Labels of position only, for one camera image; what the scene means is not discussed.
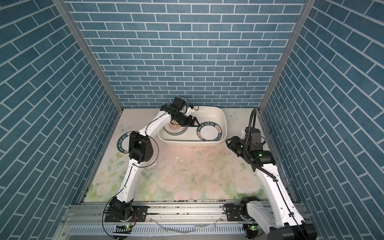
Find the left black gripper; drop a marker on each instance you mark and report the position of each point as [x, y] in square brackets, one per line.
[187, 123]

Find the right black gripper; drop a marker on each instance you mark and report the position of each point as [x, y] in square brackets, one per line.
[233, 143]

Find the orange sunburst plate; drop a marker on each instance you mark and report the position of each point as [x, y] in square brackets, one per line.
[175, 129]

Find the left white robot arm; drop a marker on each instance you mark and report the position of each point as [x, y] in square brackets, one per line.
[138, 146]

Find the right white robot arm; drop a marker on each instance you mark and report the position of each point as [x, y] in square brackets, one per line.
[284, 222]

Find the white plastic bin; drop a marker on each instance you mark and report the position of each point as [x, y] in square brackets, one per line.
[189, 138]

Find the right green circuit board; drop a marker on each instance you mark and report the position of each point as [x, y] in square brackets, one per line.
[251, 229]

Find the green circuit board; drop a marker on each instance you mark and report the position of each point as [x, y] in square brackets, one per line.
[251, 229]
[121, 230]

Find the left green circuit board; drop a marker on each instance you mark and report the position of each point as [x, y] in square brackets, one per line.
[121, 230]

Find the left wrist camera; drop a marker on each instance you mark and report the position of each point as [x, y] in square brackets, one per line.
[191, 109]

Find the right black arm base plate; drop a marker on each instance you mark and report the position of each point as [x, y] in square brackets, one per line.
[234, 213]

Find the white slotted cable duct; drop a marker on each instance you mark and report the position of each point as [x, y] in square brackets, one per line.
[153, 230]

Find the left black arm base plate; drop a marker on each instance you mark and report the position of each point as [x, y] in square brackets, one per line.
[137, 214]

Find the aluminium mounting rail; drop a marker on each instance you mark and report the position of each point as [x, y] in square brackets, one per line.
[164, 213]

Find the right aluminium corner post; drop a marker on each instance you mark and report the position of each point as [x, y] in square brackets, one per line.
[304, 14]

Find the aluminium corner post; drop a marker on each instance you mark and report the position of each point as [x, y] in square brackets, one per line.
[304, 14]
[81, 41]

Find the left aluminium corner post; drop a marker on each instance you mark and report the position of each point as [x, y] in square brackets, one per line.
[81, 41]

